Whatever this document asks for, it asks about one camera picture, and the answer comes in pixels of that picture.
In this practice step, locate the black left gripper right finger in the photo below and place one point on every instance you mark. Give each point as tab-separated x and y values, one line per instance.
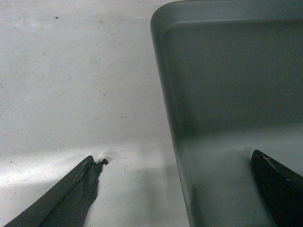
280	188

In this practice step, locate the silver grey tray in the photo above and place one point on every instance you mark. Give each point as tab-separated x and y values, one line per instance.
231	73

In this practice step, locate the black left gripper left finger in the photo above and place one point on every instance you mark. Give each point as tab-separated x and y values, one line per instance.
67	203

